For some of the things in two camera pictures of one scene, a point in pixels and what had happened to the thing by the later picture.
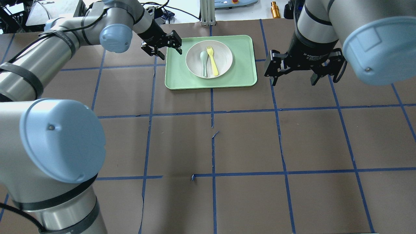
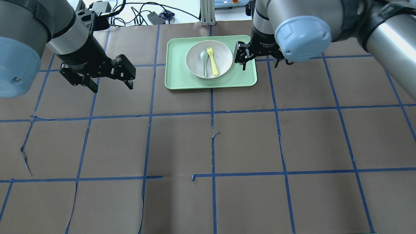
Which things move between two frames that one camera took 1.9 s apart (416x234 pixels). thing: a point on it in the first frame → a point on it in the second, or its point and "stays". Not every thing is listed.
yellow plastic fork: (210, 51) stays
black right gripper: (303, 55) → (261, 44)
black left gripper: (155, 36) → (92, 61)
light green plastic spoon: (203, 55) stays
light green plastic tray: (211, 62) stays
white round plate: (222, 56) stays
